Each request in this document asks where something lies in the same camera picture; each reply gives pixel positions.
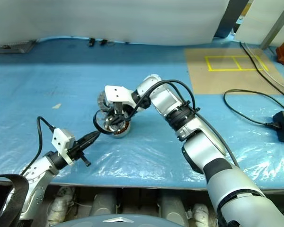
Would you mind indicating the grey metal rail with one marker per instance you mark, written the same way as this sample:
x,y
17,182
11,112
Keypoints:
x,y
13,47

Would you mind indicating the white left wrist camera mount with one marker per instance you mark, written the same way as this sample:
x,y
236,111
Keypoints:
x,y
60,139

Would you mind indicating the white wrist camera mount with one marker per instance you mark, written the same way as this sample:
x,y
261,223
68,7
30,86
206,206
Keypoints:
x,y
118,93
60,139

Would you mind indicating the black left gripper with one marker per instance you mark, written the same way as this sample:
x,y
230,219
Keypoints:
x,y
75,154

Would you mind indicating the grey rounded cylinder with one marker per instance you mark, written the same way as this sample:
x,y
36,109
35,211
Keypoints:
x,y
105,204
171,206

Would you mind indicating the white tape scrap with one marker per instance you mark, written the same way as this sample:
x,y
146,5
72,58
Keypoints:
x,y
56,106

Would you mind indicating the grey finned rotor disc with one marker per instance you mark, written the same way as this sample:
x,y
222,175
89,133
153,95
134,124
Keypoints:
x,y
101,101

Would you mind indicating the white panel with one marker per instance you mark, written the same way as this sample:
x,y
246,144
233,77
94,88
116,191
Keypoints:
x,y
254,23

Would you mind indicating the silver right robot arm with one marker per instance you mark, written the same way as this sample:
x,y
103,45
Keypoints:
x,y
203,146

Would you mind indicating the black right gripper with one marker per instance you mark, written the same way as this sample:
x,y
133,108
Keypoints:
x,y
118,108

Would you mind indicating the white foam board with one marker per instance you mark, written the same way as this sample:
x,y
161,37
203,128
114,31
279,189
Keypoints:
x,y
109,19

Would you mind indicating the small black ring part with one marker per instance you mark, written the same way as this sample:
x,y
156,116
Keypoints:
x,y
94,121

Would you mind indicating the blue plastic table sheet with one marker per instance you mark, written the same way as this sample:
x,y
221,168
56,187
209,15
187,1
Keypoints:
x,y
38,78

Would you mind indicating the white wrapped bundle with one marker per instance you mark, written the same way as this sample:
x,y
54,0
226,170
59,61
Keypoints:
x,y
61,203
199,211

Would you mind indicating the brown cardboard sheet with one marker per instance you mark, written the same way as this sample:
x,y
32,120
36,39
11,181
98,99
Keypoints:
x,y
203,71

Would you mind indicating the small black clip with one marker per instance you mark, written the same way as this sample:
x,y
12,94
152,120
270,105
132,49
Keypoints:
x,y
91,42
103,42

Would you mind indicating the aluminium profile post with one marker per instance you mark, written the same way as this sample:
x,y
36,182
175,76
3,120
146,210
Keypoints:
x,y
277,23

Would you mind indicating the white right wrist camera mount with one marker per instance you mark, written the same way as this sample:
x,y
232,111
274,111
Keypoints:
x,y
118,93

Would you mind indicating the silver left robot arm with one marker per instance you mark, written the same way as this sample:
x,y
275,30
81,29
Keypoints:
x,y
35,175

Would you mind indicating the dark grey pillar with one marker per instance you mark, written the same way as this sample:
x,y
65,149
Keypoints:
x,y
228,19

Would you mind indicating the blue grey robot torso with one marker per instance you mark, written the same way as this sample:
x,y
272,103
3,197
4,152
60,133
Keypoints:
x,y
118,221

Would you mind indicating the motor stator with copper windings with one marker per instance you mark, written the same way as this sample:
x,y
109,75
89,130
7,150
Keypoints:
x,y
121,131

